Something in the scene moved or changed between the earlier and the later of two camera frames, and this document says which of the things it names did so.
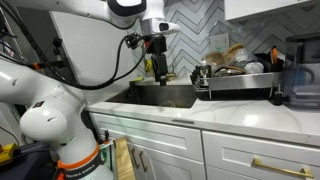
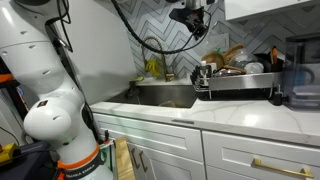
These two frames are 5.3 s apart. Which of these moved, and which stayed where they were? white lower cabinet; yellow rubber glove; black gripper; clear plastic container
Moved: black gripper
Stayed: clear plastic container; white lower cabinet; yellow rubber glove
